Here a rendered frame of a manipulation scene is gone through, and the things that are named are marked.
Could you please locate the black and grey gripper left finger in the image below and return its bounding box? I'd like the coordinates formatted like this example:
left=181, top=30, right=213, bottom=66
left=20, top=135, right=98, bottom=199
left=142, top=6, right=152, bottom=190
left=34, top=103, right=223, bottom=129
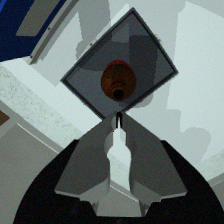
left=13, top=111, right=119, bottom=224

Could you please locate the blue crate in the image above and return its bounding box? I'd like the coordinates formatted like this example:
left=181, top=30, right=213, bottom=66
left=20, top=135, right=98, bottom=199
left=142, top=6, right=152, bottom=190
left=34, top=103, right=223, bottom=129
left=0, top=0, right=66, bottom=62

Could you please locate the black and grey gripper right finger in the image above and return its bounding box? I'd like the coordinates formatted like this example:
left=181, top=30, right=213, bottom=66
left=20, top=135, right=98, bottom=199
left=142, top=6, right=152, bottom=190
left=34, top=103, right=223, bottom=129
left=119, top=111, right=224, bottom=224

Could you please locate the brown bottle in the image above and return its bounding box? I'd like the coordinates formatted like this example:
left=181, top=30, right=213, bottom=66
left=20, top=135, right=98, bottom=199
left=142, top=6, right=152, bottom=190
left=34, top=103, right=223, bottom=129
left=101, top=60, right=136, bottom=102

